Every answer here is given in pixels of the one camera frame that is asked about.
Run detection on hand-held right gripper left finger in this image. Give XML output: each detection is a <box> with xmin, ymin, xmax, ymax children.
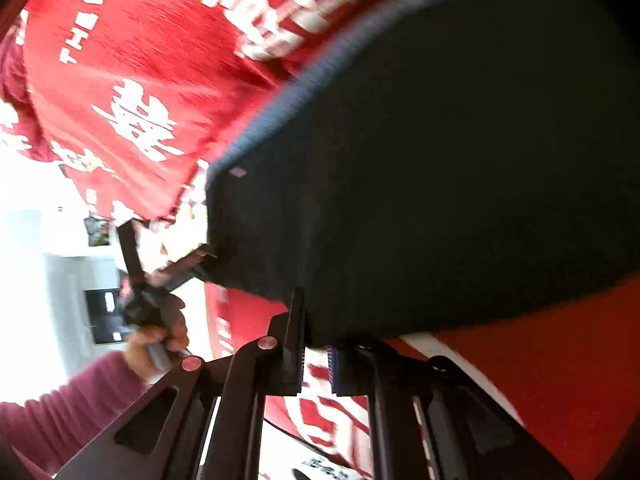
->
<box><xmin>55</xmin><ymin>289</ymin><xmax>307</xmax><ymax>480</ymax></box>

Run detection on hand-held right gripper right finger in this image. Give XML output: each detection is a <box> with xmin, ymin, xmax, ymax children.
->
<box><xmin>327</xmin><ymin>339</ymin><xmax>573</xmax><ymax>480</ymax></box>

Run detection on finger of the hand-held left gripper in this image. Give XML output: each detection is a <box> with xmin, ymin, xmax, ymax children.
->
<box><xmin>147</xmin><ymin>244</ymin><xmax>218</xmax><ymax>293</ymax></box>
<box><xmin>116</xmin><ymin>220</ymin><xmax>146</xmax><ymax>286</ymax></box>

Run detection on black pants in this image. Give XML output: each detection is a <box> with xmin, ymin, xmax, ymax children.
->
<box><xmin>204</xmin><ymin>0</ymin><xmax>636</xmax><ymax>348</ymax></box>

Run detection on person's left forearm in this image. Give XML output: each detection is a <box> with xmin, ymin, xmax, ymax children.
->
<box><xmin>0</xmin><ymin>350</ymin><xmax>151</xmax><ymax>480</ymax></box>

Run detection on person's left hand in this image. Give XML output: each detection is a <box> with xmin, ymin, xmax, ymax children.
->
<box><xmin>122</xmin><ymin>292</ymin><xmax>191</xmax><ymax>386</ymax></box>

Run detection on dark screen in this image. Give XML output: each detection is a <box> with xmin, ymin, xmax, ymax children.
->
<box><xmin>82</xmin><ymin>289</ymin><xmax>126</xmax><ymax>346</ymax></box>

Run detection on white cabinet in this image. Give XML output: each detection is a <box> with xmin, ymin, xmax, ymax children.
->
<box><xmin>42</xmin><ymin>252</ymin><xmax>126</xmax><ymax>376</ymax></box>

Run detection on red printed blanket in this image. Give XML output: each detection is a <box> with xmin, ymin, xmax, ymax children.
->
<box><xmin>0</xmin><ymin>0</ymin><xmax>640</xmax><ymax>480</ymax></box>

